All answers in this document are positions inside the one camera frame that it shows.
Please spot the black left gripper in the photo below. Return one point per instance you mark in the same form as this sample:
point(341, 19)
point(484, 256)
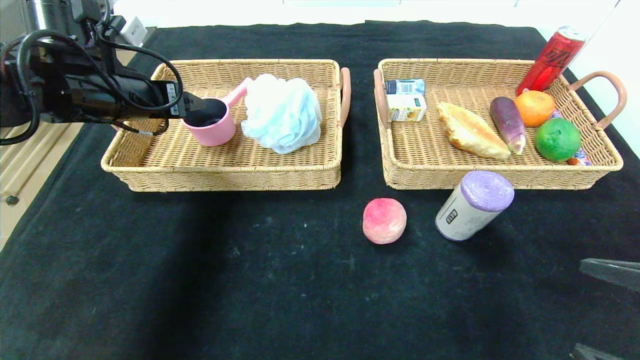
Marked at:
point(173, 99)

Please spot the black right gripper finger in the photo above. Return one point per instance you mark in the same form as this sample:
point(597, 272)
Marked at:
point(595, 352)
point(612, 274)

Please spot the pink saucepan with dark inside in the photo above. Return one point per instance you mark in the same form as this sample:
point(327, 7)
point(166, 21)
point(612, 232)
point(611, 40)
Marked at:
point(212, 134)

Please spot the light blue mesh bath loofah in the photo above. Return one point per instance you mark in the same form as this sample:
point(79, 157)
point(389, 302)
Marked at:
point(282, 115)

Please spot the purple bag roll grey label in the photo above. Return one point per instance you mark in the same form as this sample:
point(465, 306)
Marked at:
point(470, 210)

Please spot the purple eggplant with green stem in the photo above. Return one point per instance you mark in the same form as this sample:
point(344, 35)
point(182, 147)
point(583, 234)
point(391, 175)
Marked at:
point(507, 122)

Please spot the golden striped croissant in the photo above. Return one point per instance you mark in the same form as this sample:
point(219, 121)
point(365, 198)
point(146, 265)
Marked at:
point(472, 132)

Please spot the pink red peach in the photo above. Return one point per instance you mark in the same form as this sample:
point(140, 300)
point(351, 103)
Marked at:
point(384, 221)

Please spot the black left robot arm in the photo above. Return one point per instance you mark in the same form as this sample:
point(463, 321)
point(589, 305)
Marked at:
point(60, 90)

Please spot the colourful snack packet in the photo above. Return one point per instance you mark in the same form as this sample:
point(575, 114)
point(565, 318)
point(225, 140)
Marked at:
point(580, 159)

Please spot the green round citrus fruit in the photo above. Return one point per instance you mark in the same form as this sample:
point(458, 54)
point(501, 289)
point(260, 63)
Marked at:
point(557, 140)

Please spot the black table cloth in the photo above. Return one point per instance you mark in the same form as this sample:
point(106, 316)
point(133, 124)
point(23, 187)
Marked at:
point(250, 275)

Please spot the white furniture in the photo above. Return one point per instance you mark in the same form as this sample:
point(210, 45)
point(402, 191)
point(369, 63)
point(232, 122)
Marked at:
point(350, 12)

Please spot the orange fruit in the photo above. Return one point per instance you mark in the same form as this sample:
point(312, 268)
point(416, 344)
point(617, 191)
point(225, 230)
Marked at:
point(536, 108)

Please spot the wooden rack on castors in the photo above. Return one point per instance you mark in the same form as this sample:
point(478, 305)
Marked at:
point(15, 170)

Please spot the dark blue drink carton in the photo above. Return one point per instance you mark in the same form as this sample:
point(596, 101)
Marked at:
point(405, 87)

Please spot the white yellow juice box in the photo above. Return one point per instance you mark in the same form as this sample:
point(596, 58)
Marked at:
point(406, 108)

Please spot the red soda can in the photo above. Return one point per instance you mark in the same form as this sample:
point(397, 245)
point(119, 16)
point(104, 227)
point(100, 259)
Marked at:
point(550, 60)

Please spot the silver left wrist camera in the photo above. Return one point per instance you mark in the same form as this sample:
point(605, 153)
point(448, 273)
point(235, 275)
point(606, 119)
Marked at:
point(134, 31)

